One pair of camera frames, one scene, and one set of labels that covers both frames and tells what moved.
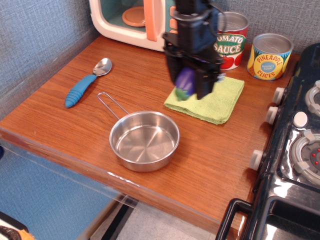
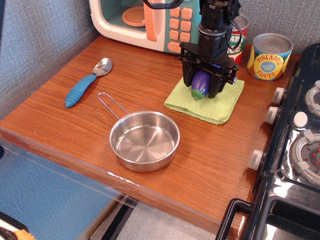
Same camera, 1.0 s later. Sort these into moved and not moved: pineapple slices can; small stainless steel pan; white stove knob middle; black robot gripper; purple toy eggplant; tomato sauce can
Moved: black robot gripper; purple toy eggplant
Not moved: white stove knob middle; pineapple slices can; tomato sauce can; small stainless steel pan
